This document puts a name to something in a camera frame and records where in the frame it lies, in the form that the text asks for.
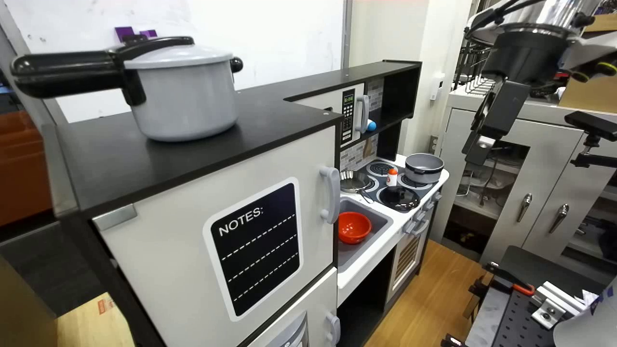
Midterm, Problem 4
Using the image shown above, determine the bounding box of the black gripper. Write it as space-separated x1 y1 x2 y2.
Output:
463 81 530 166

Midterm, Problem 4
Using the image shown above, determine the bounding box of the grey toy pot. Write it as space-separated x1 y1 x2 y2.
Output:
405 153 444 184

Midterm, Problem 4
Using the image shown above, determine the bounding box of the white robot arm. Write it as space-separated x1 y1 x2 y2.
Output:
463 0 617 166

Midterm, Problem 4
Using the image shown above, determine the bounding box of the grey metal cabinet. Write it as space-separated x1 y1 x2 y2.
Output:
430 87 617 284

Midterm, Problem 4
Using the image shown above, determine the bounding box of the blue white cylinder toy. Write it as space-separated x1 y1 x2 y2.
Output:
366 120 378 133

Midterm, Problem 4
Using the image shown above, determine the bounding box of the orange bowl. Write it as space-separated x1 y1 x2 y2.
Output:
337 212 372 245

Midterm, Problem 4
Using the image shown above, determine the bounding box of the black perforated board with clamps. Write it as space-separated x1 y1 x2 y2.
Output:
440 247 617 347

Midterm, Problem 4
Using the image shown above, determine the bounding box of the toy kitchen play set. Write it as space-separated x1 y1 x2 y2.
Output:
58 60 420 347

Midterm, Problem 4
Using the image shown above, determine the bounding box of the cardboard box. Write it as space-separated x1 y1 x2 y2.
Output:
56 293 135 347

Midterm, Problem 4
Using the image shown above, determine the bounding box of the black camera stand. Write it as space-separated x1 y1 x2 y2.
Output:
565 112 617 168

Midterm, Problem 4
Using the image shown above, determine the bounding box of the white pressure cooker black handle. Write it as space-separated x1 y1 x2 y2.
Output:
10 37 243 143

